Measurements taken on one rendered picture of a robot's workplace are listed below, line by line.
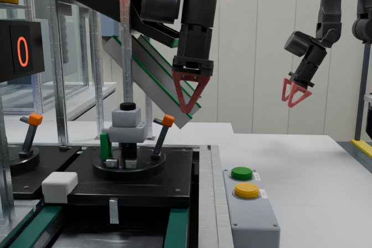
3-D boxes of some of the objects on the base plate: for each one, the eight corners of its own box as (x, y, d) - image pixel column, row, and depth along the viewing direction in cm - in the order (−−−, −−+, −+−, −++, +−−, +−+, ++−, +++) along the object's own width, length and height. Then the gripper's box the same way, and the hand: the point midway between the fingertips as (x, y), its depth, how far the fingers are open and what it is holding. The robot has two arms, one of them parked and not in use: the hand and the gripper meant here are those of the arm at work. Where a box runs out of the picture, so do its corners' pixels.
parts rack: (155, 137, 123) (150, -116, 106) (137, 180, 88) (125, -190, 70) (97, 136, 124) (82, -115, 107) (55, 178, 89) (23, -187, 71)
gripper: (220, 26, 56) (206, 120, 58) (212, 30, 66) (201, 110, 68) (177, 20, 55) (166, 115, 58) (176, 25, 65) (166, 106, 68)
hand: (186, 108), depth 63 cm, fingers closed
